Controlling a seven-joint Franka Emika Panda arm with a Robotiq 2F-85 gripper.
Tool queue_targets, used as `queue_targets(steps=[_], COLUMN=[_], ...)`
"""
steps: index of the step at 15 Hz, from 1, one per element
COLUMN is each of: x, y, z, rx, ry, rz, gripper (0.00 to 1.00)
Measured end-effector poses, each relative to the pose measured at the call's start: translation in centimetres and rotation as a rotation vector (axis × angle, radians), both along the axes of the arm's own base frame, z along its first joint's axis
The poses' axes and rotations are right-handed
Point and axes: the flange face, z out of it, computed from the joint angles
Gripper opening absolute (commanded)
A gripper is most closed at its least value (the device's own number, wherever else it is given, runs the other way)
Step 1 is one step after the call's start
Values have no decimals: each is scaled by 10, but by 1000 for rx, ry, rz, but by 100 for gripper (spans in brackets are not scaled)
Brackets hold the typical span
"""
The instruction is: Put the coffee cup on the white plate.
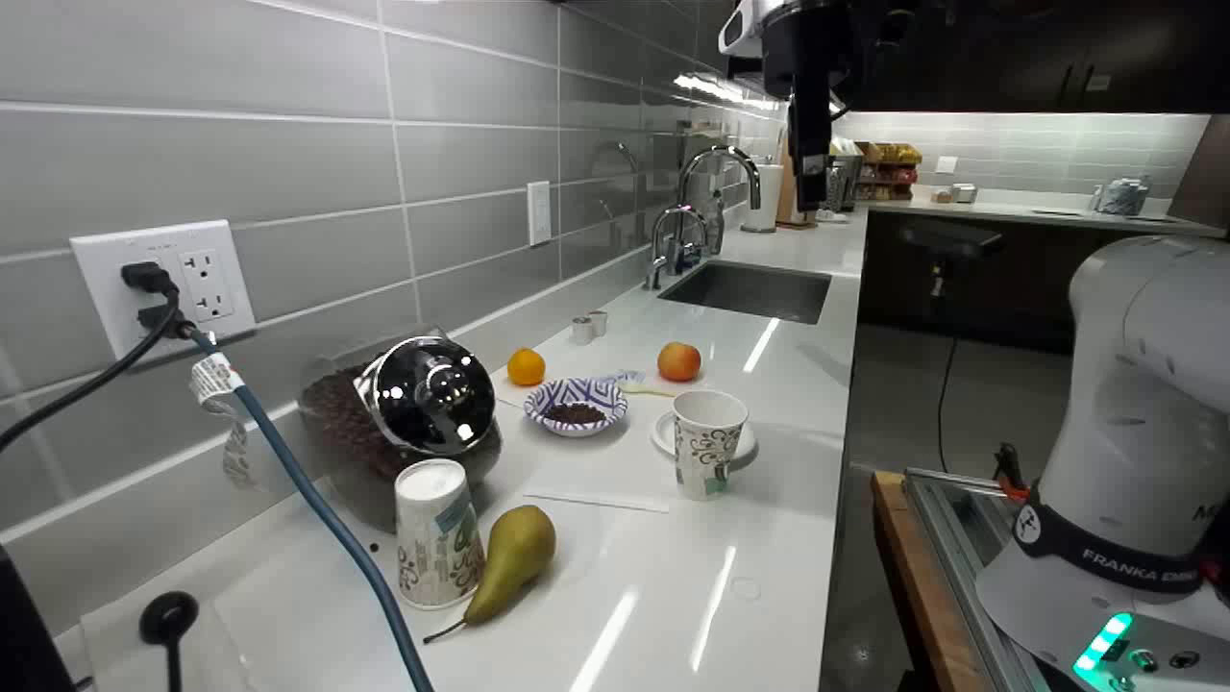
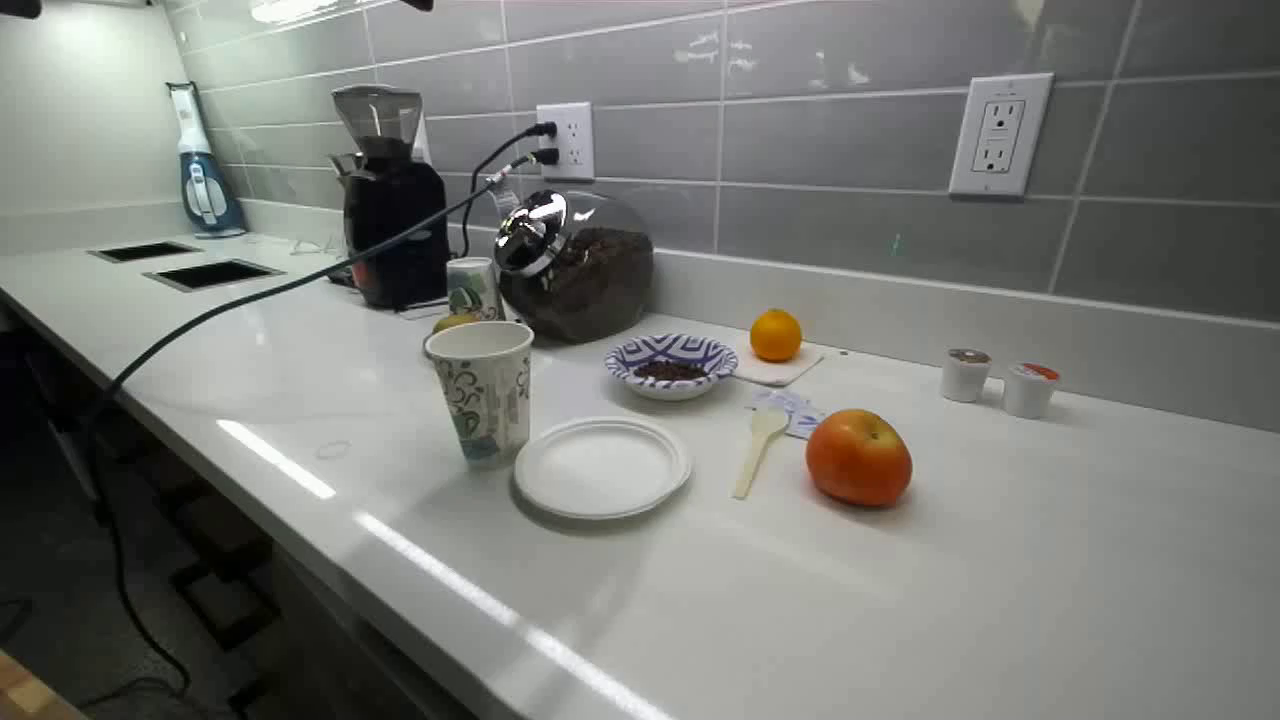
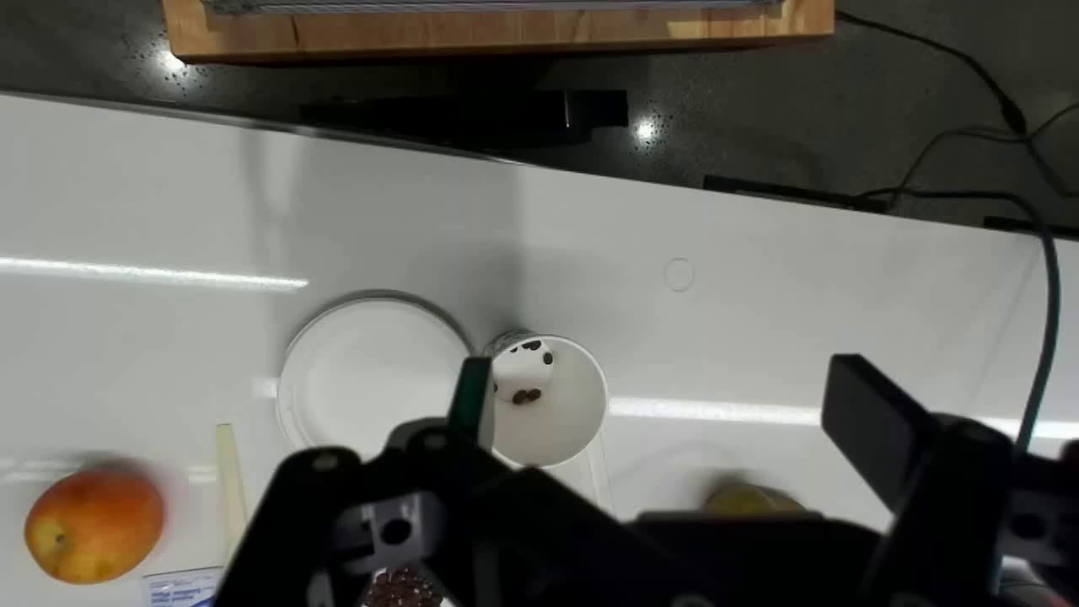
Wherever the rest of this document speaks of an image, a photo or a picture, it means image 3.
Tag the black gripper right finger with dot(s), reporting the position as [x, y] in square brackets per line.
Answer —
[957, 492]

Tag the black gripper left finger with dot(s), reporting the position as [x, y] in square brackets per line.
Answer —
[328, 525]

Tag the white patterned paper coffee cup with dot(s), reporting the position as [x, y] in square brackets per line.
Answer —
[529, 400]

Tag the white round plate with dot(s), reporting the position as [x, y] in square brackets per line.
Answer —
[363, 365]

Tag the blue patterned bowl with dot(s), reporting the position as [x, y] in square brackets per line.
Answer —
[181, 588]

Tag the green pear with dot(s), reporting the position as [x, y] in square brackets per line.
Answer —
[749, 500]

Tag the red yellow apple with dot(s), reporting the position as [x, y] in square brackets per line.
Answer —
[94, 525]

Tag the wooden framed board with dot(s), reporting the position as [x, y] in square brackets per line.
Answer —
[281, 39]

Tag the cream plastic spoon handle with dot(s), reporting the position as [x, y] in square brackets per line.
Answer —
[231, 486]

